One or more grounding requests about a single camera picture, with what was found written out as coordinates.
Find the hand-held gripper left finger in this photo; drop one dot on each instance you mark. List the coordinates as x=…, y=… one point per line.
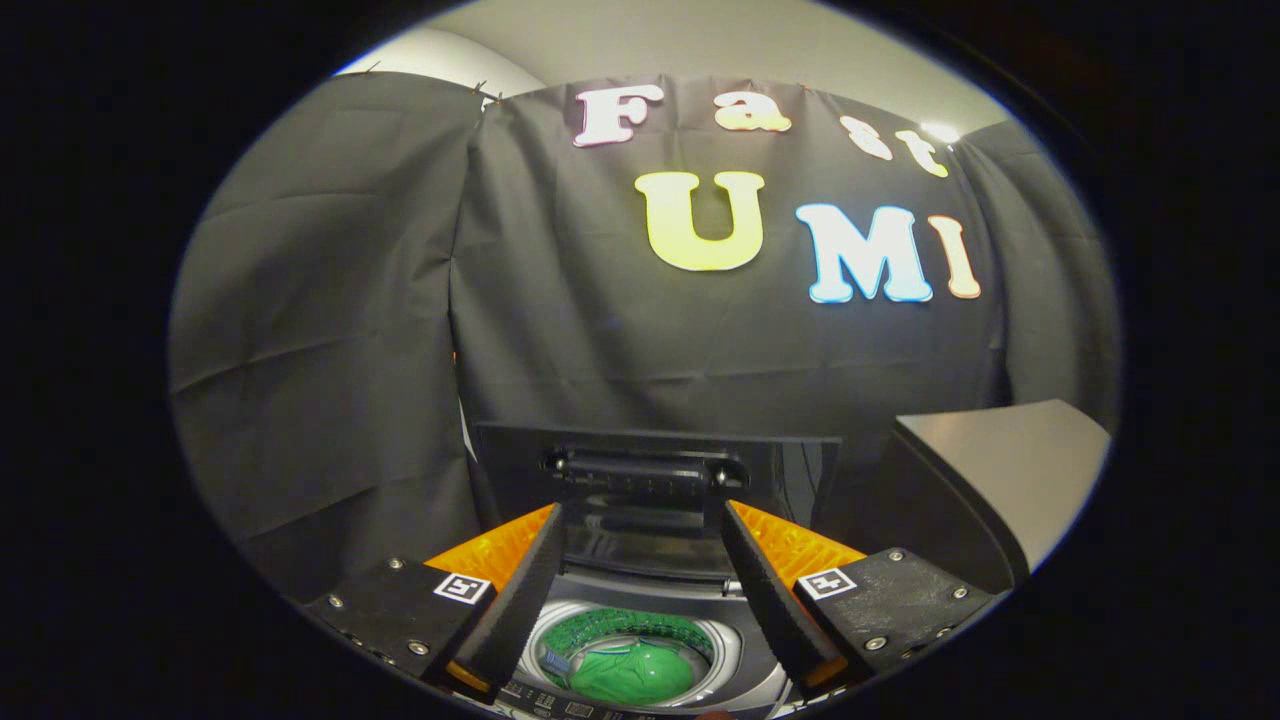
x=525, y=590

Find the rectangular ceiling light panel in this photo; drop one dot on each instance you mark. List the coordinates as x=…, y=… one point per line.
x=940, y=132

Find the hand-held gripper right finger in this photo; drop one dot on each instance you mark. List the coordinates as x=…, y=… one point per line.
x=765, y=590

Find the black backdrop cloth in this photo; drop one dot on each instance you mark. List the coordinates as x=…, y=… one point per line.
x=330, y=330

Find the beige cabinet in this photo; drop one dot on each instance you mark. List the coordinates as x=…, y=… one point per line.
x=1010, y=470

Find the green polo shirt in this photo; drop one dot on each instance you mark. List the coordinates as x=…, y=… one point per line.
x=635, y=672

